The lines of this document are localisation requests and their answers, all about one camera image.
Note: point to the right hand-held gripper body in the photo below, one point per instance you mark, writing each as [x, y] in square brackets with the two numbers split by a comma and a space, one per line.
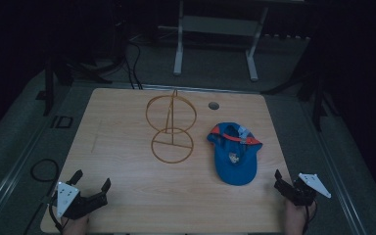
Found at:
[302, 193]

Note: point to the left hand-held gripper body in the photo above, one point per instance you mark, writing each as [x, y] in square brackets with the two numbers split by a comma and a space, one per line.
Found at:
[78, 204]

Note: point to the blue cap with orange band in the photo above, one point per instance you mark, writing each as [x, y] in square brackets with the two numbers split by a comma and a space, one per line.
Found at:
[235, 156]

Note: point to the person's left hand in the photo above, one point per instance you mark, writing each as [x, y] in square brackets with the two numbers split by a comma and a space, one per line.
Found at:
[75, 225]

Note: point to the person's right hand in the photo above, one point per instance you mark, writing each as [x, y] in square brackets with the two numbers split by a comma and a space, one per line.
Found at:
[294, 219]

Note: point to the black metal stand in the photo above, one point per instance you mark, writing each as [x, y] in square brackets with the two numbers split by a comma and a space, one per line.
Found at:
[49, 88]
[317, 98]

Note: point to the black rectangular floor bracket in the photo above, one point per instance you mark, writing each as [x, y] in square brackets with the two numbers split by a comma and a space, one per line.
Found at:
[62, 122]

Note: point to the white metal desk frame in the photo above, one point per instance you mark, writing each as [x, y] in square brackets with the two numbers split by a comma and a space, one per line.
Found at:
[215, 24]

